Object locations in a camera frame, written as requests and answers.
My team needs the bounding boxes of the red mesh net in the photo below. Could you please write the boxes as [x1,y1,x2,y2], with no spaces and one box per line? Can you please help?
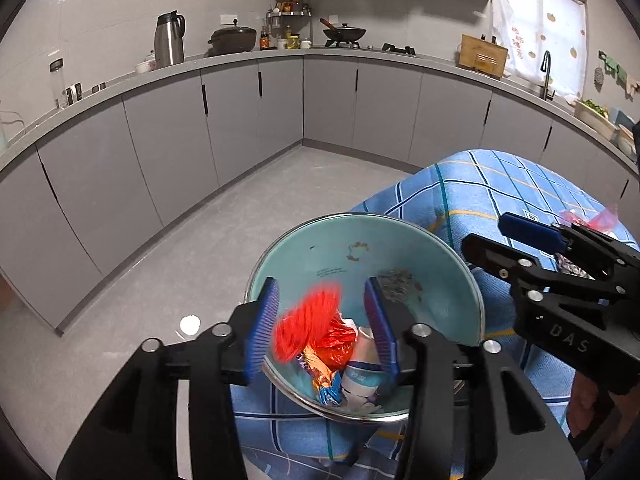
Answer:
[272,282,342,363]

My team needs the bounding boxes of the white paper cup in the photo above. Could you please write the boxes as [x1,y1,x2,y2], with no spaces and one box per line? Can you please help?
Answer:
[341,326,385,414]

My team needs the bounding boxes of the red orange snack wrapper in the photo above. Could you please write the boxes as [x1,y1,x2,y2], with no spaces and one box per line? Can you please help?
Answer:
[297,312,358,408]

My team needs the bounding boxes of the teal trash bin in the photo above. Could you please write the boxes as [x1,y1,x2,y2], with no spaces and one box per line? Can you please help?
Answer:
[245,212,485,424]

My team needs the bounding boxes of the black kitchen faucet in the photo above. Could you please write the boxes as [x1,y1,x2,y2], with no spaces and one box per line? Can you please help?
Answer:
[540,50,555,102]

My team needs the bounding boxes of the person's right hand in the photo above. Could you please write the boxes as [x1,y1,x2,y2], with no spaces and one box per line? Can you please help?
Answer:
[566,372,599,437]

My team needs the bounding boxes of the crumpled grey white wrapper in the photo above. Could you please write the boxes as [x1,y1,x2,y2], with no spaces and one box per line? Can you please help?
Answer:
[554,254,592,280]

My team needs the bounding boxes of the clear pink plastic bag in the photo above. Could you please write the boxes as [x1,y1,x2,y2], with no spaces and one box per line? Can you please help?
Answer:
[559,205,618,234]

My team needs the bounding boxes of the blue plaid tablecloth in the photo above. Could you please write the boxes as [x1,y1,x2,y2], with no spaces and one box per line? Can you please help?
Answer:
[229,148,639,480]

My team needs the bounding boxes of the white bowls stack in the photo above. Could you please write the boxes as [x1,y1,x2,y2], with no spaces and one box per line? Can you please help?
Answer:
[615,125,637,159]

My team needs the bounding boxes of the white basin with vegetables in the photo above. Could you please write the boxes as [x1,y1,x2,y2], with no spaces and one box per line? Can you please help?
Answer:
[574,101,617,141]

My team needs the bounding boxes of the wooden knife block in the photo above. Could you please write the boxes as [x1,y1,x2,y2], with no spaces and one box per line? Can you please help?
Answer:
[457,35,508,79]

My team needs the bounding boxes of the white patterned window curtain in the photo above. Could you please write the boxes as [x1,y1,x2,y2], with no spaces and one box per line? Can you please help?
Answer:
[491,0,588,101]

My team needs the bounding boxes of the grey base cabinets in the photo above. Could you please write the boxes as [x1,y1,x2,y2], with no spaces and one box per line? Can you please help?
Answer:
[1,50,639,328]

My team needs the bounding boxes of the gas stove burner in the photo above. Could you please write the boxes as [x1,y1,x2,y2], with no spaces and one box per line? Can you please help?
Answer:
[382,42,416,56]

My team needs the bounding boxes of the black wok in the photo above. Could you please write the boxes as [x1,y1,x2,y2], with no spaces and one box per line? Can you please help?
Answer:
[320,18,367,44]

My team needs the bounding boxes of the black rice cooker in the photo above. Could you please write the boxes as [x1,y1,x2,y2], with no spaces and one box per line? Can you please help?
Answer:
[207,20,257,56]

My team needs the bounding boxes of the steel thermos kettle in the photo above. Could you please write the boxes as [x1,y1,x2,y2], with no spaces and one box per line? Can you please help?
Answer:
[154,10,186,68]

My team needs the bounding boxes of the spice rack with bottles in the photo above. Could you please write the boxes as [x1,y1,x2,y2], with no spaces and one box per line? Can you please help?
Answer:
[258,0,314,50]

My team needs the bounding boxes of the hanging cloths on wall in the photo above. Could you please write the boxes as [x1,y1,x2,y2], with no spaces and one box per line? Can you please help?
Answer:
[593,50,639,100]

